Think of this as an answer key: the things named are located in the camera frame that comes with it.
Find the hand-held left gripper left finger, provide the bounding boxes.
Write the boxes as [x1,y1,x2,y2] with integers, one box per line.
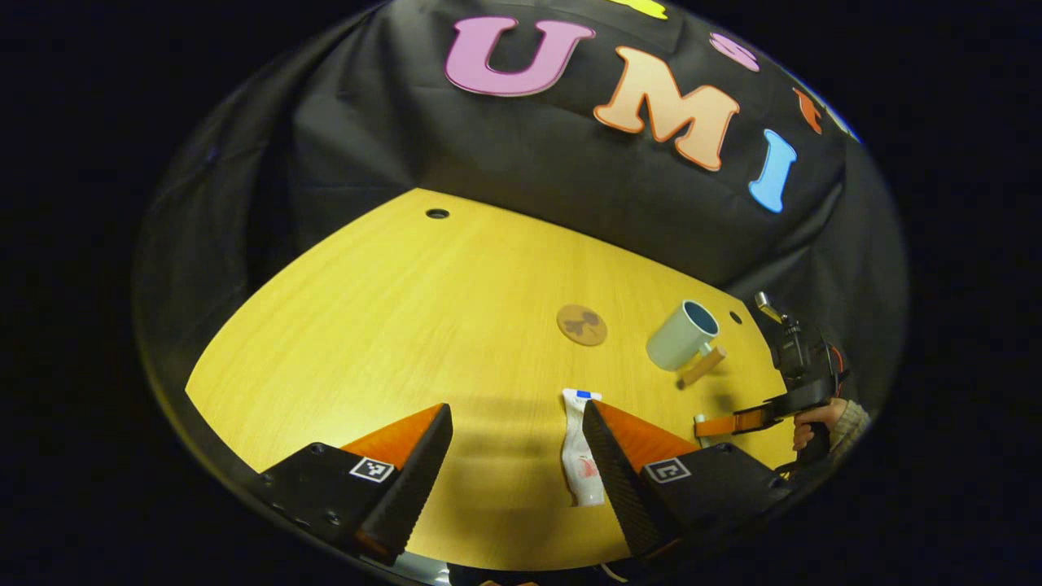
[259,403,454,566]

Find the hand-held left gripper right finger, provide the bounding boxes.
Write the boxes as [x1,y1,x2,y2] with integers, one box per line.
[581,400,792,562]

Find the round brown coaster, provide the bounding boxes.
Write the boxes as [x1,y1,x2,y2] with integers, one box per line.
[557,304,608,347]

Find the yellow wooden desktop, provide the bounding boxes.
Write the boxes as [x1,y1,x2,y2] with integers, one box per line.
[186,187,799,572]

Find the black backdrop cloth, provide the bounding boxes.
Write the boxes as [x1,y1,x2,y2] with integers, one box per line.
[134,0,908,489]

